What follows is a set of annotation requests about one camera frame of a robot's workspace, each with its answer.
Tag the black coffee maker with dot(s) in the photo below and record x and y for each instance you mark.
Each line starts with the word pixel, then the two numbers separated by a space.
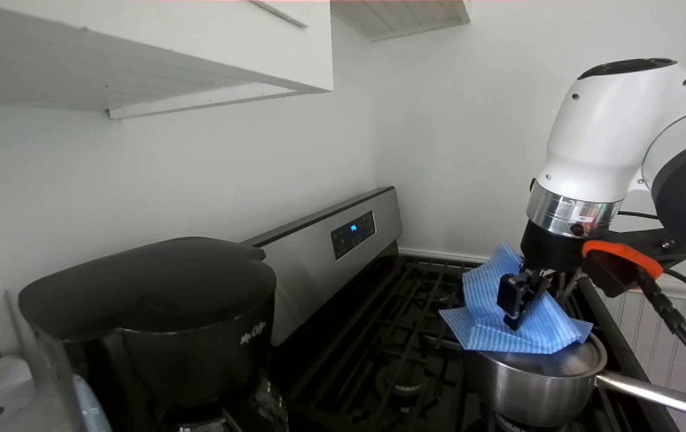
pixel 167 319

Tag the small white wall cabinet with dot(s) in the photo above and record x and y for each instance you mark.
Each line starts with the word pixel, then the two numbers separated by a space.
pixel 406 15

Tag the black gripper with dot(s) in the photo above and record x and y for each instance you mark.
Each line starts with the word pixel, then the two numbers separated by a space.
pixel 547 245

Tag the black gas stove cooktop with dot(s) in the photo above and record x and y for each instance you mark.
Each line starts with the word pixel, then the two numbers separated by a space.
pixel 375 351

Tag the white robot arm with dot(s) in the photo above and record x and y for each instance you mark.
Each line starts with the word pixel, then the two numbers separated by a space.
pixel 615 135

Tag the white countertop appliance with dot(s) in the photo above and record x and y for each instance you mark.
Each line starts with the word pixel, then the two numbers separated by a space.
pixel 7 399

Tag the blue cloth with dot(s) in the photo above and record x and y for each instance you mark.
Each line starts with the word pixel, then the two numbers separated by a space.
pixel 490 325

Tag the large white wall cabinet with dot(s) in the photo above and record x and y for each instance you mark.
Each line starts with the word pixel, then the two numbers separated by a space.
pixel 117 49

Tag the stainless stove control panel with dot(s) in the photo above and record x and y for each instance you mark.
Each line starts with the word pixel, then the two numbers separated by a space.
pixel 319 254

